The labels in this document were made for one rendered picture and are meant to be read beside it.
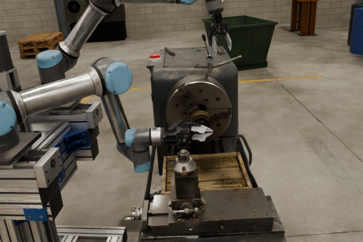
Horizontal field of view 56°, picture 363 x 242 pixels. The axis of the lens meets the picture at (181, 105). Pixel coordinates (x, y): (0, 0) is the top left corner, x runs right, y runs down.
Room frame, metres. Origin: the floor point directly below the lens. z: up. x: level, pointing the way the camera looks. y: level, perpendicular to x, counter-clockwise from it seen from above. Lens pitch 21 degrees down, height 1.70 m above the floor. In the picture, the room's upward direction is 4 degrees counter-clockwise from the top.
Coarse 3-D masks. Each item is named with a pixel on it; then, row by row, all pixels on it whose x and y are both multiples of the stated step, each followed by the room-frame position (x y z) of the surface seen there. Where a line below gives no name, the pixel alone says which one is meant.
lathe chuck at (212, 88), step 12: (180, 84) 1.55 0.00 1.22; (192, 84) 1.51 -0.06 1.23; (204, 84) 1.51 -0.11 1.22; (216, 84) 1.53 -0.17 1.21; (180, 96) 1.51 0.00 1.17; (192, 96) 1.51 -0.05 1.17; (204, 96) 1.51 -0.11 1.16; (216, 96) 1.51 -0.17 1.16; (168, 108) 1.51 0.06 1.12; (180, 108) 1.51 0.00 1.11; (216, 108) 1.51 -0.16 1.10; (168, 120) 1.51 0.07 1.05; (228, 120) 1.51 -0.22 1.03; (216, 132) 1.51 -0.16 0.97
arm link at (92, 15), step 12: (84, 12) 1.71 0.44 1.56; (96, 12) 1.69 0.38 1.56; (108, 12) 1.70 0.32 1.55; (84, 24) 1.69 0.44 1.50; (96, 24) 1.71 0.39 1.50; (72, 36) 1.70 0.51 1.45; (84, 36) 1.70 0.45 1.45; (60, 48) 1.70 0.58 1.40; (72, 48) 1.70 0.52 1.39; (72, 60) 1.71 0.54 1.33
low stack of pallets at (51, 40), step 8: (56, 32) 9.49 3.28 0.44; (24, 40) 8.57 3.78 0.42; (32, 40) 8.40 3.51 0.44; (40, 40) 8.35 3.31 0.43; (48, 40) 8.39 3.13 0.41; (56, 40) 8.95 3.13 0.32; (24, 48) 8.33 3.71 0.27; (32, 48) 8.34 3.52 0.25; (40, 48) 8.75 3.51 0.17; (48, 48) 8.36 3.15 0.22; (24, 56) 8.36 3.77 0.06
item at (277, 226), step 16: (272, 208) 0.98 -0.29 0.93; (144, 240) 0.87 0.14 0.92; (160, 240) 0.87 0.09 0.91; (176, 240) 0.87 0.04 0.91; (192, 240) 0.87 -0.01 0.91; (208, 240) 0.87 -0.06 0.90; (224, 240) 0.87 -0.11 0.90; (240, 240) 0.86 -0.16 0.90; (256, 240) 0.85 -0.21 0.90; (272, 240) 0.85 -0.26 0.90
